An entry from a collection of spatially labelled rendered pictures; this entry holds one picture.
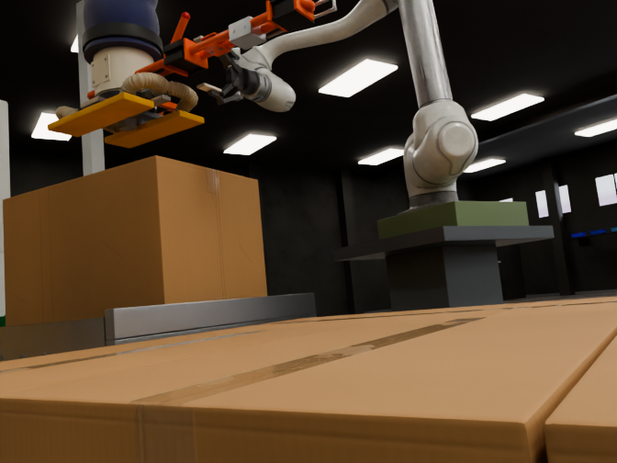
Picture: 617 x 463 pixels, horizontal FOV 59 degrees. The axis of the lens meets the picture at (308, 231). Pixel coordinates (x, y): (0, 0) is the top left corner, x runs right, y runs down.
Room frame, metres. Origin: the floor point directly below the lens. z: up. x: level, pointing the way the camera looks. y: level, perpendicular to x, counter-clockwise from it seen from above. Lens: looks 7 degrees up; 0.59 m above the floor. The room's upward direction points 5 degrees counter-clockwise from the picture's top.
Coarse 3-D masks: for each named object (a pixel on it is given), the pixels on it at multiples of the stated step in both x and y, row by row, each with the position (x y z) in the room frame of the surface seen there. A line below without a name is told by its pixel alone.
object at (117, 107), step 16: (112, 96) 1.34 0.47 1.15; (128, 96) 1.33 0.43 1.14; (80, 112) 1.41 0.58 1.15; (96, 112) 1.39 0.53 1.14; (112, 112) 1.40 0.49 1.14; (128, 112) 1.41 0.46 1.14; (48, 128) 1.49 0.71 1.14; (64, 128) 1.49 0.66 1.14; (80, 128) 1.50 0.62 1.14; (96, 128) 1.51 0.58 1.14
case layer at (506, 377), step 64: (320, 320) 1.23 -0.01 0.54; (384, 320) 0.98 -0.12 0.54; (448, 320) 0.81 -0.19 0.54; (512, 320) 0.70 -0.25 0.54; (576, 320) 0.61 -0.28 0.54; (0, 384) 0.50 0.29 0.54; (64, 384) 0.45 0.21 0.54; (128, 384) 0.41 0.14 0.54; (192, 384) 0.38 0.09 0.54; (256, 384) 0.35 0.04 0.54; (320, 384) 0.33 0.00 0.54; (384, 384) 0.31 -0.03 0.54; (448, 384) 0.29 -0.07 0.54; (512, 384) 0.27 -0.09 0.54; (576, 384) 0.27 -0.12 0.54; (0, 448) 0.41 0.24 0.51; (64, 448) 0.37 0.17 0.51; (128, 448) 0.33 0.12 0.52; (192, 448) 0.30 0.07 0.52; (256, 448) 0.28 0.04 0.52; (320, 448) 0.26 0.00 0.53; (384, 448) 0.24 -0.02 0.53; (448, 448) 0.22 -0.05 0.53; (512, 448) 0.21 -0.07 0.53; (576, 448) 0.20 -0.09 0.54
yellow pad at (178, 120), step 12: (156, 120) 1.53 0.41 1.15; (168, 120) 1.51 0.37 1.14; (180, 120) 1.52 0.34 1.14; (192, 120) 1.52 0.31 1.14; (120, 132) 1.61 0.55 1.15; (132, 132) 1.59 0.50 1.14; (144, 132) 1.59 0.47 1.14; (156, 132) 1.60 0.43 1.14; (168, 132) 1.61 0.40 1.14; (120, 144) 1.69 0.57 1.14; (132, 144) 1.70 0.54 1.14
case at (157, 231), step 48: (48, 192) 1.39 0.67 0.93; (96, 192) 1.30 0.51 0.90; (144, 192) 1.22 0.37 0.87; (192, 192) 1.30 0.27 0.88; (240, 192) 1.47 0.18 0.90; (48, 240) 1.40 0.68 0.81; (96, 240) 1.30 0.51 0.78; (144, 240) 1.22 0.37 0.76; (192, 240) 1.29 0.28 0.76; (240, 240) 1.45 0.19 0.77; (48, 288) 1.40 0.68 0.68; (96, 288) 1.31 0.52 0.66; (144, 288) 1.23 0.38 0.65; (192, 288) 1.28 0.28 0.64; (240, 288) 1.44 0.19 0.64
